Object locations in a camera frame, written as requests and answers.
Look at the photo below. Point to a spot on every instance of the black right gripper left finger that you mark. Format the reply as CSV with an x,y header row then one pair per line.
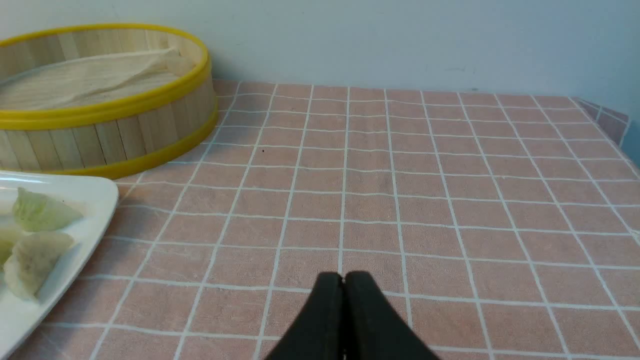
x,y
315,332

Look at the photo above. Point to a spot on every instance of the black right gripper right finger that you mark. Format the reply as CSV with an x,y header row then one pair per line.
x,y
374,330

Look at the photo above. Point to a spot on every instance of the white rectangular plate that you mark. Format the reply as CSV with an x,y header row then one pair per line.
x,y
96,199

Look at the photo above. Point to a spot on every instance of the pink checkered tablecloth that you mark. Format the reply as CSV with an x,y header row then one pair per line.
x,y
501,227

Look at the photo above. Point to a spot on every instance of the pale white dumpling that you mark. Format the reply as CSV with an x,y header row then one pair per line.
x,y
32,259

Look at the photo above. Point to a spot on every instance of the green translucent dumpling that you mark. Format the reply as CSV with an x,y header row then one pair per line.
x,y
36,212

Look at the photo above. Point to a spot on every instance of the bamboo steamer basket yellow rim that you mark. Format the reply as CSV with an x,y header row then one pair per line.
x,y
117,138

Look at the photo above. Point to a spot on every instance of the beige steamer liner cloth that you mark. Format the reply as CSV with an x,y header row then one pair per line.
x,y
93,80

